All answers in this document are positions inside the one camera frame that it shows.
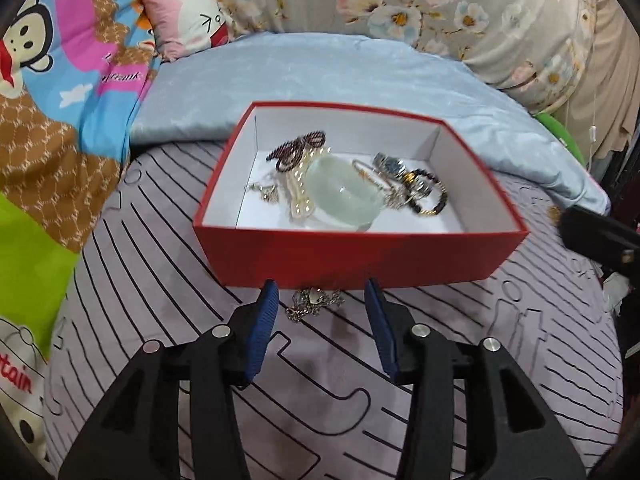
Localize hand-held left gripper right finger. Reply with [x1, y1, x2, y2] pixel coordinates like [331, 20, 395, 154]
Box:
[364, 279, 586, 480]

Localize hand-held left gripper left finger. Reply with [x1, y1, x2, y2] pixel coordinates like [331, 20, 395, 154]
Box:
[57, 279, 280, 480]

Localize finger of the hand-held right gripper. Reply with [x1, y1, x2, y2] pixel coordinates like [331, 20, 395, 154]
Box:
[557, 206, 640, 281]

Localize silver chain necklace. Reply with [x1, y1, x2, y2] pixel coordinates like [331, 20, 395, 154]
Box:
[285, 287, 346, 321]

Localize red cardboard box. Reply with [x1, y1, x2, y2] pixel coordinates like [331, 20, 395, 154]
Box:
[192, 101, 531, 291]

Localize silver earrings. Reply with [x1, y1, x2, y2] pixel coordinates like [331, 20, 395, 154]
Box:
[246, 180, 281, 206]

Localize pale green jade bangle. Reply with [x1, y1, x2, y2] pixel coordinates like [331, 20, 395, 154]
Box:
[304, 154, 387, 231]

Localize brown wooden bead bracelet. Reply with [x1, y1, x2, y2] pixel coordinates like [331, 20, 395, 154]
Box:
[395, 169, 448, 217]

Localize green plastic item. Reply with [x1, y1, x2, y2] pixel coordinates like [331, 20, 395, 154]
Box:
[535, 112, 586, 166]

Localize lilac striped bed sheet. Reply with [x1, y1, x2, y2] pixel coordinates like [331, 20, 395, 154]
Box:
[42, 140, 628, 480]

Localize pearl hair clip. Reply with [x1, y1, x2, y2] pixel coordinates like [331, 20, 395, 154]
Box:
[280, 147, 326, 221]

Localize beige cloth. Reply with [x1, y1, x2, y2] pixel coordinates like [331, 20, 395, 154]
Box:
[555, 0, 640, 161]

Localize silver wristwatch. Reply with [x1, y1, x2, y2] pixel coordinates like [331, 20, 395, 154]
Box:
[372, 152, 408, 178]

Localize light blue quilt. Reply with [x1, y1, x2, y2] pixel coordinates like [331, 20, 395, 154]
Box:
[129, 32, 613, 211]

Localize grey floral quilt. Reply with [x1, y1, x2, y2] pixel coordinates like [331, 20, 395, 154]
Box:
[170, 0, 598, 113]

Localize colourful cartoon blanket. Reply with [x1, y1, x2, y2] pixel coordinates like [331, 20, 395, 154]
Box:
[0, 0, 171, 466]

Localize pink cartoon pillow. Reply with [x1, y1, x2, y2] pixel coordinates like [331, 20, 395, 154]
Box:
[139, 0, 238, 63]

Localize white cable with switch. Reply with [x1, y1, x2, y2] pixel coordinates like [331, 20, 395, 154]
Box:
[585, 0, 601, 171]

